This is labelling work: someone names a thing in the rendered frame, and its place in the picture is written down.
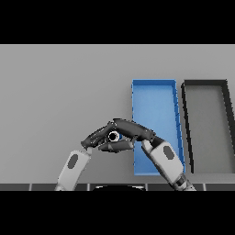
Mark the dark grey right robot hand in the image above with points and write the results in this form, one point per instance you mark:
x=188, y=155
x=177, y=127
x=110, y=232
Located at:
x=131, y=131

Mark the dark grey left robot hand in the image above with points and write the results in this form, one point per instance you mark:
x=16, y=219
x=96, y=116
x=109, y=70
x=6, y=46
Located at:
x=95, y=137

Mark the blue bin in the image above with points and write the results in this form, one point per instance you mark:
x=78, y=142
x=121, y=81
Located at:
x=156, y=116

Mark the dark grey bin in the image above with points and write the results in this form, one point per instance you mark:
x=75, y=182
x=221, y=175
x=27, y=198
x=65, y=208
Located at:
x=208, y=125

